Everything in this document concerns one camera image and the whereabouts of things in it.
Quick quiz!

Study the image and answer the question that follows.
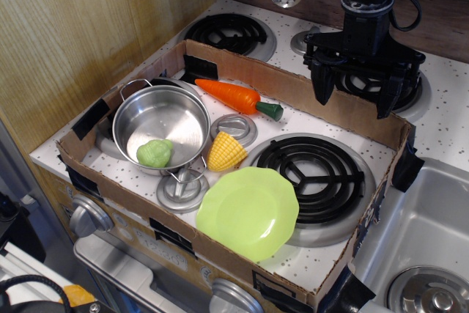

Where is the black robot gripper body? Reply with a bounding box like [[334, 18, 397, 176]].
[[304, 13, 425, 86]]

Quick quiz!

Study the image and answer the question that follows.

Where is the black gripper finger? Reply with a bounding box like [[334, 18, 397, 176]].
[[377, 67, 413, 119], [311, 64, 334, 105]]

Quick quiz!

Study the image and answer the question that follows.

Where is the stainless steel pan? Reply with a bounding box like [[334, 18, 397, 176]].
[[112, 79, 211, 183]]

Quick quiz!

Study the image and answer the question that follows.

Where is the green toy broccoli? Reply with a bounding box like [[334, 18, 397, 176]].
[[136, 139, 173, 168]]

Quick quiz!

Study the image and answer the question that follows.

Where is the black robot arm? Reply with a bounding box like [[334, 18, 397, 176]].
[[303, 0, 425, 119]]

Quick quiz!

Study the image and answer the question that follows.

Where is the back right black burner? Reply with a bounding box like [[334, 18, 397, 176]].
[[335, 71, 432, 119]]

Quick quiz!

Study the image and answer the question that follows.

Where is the silver back stove knob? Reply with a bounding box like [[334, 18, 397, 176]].
[[290, 26, 320, 55]]

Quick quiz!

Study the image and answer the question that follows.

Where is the silver stove knob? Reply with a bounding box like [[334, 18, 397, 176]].
[[210, 114, 258, 147], [156, 169, 210, 213], [290, 26, 320, 55]]

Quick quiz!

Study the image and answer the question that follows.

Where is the brown cardboard fence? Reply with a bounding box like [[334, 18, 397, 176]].
[[57, 40, 415, 312]]

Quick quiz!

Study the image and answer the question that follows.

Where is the orange toy carrot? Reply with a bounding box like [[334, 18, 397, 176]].
[[195, 78, 284, 121]]

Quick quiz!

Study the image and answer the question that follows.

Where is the silver centre stove knob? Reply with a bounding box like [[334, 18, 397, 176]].
[[210, 114, 258, 147]]

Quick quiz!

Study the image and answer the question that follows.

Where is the back left black burner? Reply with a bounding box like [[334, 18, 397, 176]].
[[178, 13, 277, 62]]

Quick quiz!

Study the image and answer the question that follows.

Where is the front right black burner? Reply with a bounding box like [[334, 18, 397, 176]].
[[241, 133, 376, 248]]

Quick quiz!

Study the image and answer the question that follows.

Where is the yellow toy corn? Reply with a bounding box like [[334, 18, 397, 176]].
[[207, 131, 248, 172]]

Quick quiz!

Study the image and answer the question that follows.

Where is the light green plastic plate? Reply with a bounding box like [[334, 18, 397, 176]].
[[196, 166, 299, 262]]

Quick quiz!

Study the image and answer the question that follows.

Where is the silver toy sink basin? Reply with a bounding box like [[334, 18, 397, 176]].
[[353, 158, 468, 312]]

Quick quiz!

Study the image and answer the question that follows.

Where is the silver front stove knob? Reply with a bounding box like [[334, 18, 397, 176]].
[[156, 169, 210, 213]]

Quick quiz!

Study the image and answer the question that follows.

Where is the silver sink drain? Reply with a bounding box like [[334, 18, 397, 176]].
[[385, 266, 468, 312]]

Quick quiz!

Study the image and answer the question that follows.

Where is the right silver oven knob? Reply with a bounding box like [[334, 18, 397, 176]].
[[209, 278, 264, 313]]

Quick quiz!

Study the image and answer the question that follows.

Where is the silver oven knob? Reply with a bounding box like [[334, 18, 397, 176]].
[[70, 195, 114, 238], [209, 278, 264, 313]]

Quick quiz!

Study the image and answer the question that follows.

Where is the left silver oven knob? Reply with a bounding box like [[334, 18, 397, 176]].
[[70, 195, 114, 238]]

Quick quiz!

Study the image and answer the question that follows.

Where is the orange sponge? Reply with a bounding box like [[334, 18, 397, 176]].
[[63, 284, 96, 308]]

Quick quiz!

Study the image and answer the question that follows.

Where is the black device at left edge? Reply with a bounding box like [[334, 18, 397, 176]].
[[1, 193, 46, 262]]

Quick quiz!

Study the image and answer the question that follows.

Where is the silver oven door handle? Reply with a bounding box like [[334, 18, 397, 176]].
[[74, 235, 210, 312]]

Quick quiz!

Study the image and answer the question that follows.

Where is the black cable bottom left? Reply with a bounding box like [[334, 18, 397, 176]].
[[0, 274, 73, 313]]

